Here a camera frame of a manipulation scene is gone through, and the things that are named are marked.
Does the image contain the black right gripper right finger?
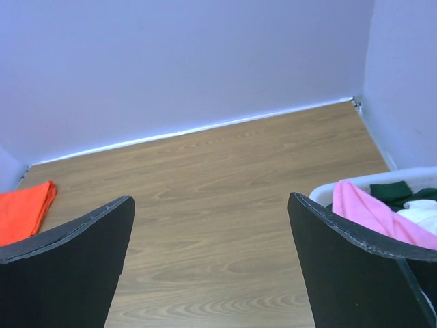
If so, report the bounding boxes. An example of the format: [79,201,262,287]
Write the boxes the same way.
[288,193,436,327]

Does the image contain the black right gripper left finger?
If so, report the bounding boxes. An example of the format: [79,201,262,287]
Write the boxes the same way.
[1,196,135,327]

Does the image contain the orange t shirt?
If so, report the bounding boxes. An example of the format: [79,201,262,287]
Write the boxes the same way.
[0,181,57,247]

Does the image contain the pink t shirt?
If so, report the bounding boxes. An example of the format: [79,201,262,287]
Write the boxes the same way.
[332,181,436,250]

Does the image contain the dark green garment in basket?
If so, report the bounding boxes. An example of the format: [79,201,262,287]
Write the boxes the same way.
[370,181,436,212]

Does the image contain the white garment in basket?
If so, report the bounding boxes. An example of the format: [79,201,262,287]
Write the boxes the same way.
[397,200,437,235]

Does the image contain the white perforated laundry basket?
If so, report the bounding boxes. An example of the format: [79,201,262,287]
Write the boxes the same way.
[309,166,436,206]

